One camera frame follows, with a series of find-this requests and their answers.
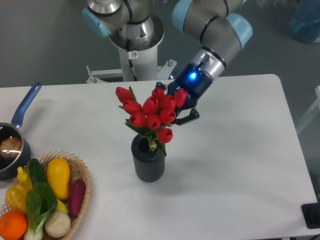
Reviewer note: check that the yellow bell pepper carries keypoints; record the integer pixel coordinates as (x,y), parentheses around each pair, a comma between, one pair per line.
(16,198)

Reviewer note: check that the blue handled saucepan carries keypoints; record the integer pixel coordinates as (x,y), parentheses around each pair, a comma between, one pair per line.
(8,166)

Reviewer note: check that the yellow squash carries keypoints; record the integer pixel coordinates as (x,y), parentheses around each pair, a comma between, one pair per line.
(58,177)

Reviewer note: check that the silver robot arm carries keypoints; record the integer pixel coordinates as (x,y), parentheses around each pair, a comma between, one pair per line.
(136,32)

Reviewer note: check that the red tulip bouquet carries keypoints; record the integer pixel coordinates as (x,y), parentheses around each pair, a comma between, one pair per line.
(152,119)

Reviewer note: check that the black device at table edge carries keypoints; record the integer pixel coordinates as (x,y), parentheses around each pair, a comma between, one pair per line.
(311,214)

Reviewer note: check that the orange fruit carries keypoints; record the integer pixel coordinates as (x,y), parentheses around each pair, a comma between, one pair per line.
(13,225)

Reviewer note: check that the bread roll in pan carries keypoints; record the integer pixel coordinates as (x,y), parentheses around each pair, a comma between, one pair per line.
(11,147)

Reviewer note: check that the beige garlic bulb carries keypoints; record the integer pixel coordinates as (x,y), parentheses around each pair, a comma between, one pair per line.
(58,224)

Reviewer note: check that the blue object in background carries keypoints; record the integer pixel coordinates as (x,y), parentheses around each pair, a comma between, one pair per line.
(305,23)

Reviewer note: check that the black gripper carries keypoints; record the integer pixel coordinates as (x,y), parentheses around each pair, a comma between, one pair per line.
(195,82)

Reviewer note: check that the dark green cucumber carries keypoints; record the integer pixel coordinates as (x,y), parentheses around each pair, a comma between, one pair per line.
(36,172)

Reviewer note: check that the dark grey ribbed vase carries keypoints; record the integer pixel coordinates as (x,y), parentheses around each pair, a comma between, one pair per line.
(149,166)

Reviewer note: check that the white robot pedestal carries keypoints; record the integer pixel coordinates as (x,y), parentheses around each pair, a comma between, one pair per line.
(135,66)

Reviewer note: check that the green bok choy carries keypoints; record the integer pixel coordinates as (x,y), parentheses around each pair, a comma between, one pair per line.
(40,202)

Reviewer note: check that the purple eggplant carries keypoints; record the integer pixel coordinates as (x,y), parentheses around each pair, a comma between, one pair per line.
(76,196)

